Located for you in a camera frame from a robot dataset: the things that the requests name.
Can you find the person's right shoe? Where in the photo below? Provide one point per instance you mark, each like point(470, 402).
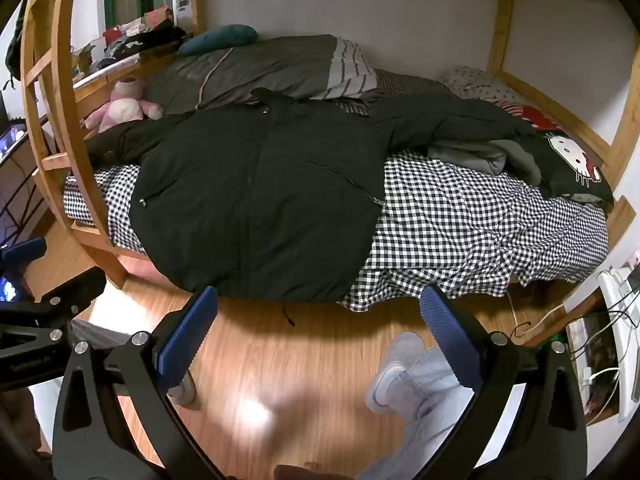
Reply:
point(395, 375)

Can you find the teal pillow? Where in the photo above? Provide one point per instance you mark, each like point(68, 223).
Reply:
point(217, 39)

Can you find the red patterned box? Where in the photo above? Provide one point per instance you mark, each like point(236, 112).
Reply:
point(137, 22)

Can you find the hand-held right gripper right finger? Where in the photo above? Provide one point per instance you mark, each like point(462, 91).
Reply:
point(447, 335)

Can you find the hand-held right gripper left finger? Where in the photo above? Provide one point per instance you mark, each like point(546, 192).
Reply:
point(187, 332)

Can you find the black padded jacket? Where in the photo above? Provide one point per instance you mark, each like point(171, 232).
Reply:
point(250, 200)

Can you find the person's shoe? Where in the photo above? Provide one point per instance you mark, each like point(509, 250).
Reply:
point(184, 395)
point(395, 375)

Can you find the white polka dot pillow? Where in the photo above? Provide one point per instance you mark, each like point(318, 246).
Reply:
point(475, 82)

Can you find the computer monitor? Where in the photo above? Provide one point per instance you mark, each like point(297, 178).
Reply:
point(11, 141)

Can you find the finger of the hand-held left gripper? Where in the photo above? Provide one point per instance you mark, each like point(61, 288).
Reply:
point(75, 289)
point(24, 251)

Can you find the person's legs in jeans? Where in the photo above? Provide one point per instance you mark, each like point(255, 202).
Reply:
point(425, 425)

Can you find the wooden cabinet frame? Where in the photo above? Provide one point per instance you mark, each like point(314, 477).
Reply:
point(505, 15)

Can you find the black cloth pile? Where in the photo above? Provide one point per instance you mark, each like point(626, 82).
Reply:
point(150, 37)

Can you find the black white checkered bed sheet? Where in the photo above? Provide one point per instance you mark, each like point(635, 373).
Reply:
point(475, 230)

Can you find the black cartoon cat blanket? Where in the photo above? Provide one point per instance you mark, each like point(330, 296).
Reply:
point(570, 160)

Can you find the dark fine-checked cloth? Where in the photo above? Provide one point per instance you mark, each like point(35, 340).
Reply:
point(405, 87)

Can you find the wooden bed ladder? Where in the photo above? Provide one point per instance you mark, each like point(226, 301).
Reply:
point(42, 85)

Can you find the white power strip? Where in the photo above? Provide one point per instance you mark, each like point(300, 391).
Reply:
point(622, 340)

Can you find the pink plush toy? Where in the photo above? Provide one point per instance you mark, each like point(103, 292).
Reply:
point(122, 107)

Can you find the person's left shoe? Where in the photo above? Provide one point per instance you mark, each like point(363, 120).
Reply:
point(184, 395)

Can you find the grey green garment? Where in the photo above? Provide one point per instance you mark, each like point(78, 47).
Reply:
point(260, 70)

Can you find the person's left forearm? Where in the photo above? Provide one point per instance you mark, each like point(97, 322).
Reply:
point(17, 420)

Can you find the dark green hanging bag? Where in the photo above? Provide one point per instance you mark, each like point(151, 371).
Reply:
point(15, 45)

